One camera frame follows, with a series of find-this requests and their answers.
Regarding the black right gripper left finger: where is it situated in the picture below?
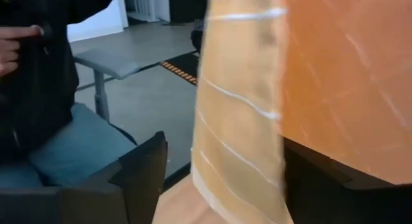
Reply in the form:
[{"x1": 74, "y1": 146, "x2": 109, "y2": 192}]
[{"x1": 0, "y1": 131, "x2": 169, "y2": 224}]

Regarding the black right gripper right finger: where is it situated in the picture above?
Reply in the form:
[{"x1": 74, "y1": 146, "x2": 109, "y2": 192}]
[{"x1": 283, "y1": 137, "x2": 412, "y2": 224}]

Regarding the orange towel with white grid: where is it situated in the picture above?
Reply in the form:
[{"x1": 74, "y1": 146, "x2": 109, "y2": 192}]
[{"x1": 189, "y1": 0, "x2": 412, "y2": 224}]

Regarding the black orange-striped floor mat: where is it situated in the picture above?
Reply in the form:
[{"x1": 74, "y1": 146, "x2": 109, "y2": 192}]
[{"x1": 160, "y1": 51, "x2": 200, "y2": 87}]

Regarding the person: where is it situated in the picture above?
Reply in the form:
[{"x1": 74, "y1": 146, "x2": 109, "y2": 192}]
[{"x1": 0, "y1": 0, "x2": 140, "y2": 190}]

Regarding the black bag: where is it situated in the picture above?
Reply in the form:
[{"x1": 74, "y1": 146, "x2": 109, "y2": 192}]
[{"x1": 189, "y1": 19, "x2": 206, "y2": 53}]

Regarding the person's hand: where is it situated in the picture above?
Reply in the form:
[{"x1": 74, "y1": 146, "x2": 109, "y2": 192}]
[{"x1": 0, "y1": 24, "x2": 45, "y2": 79}]

